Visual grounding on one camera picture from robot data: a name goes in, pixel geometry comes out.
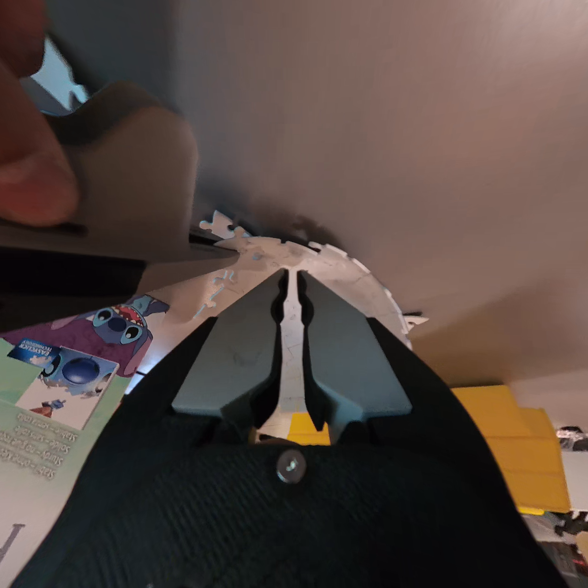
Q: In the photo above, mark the white puzzle piece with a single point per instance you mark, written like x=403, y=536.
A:
x=220, y=227

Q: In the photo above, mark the person's right hand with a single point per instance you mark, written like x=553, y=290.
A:
x=27, y=183

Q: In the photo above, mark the yellow plastic bin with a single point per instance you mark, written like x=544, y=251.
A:
x=505, y=436

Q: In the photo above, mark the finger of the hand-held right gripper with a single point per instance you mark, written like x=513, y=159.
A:
x=69, y=285
x=138, y=193

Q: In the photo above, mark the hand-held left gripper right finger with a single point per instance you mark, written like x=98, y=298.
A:
x=353, y=367

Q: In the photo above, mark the partly built white puzzle ball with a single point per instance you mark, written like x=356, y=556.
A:
x=349, y=275

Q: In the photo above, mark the printed cardboard puzzle box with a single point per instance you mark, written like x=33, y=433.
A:
x=69, y=390

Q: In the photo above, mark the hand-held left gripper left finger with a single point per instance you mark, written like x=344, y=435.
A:
x=229, y=363

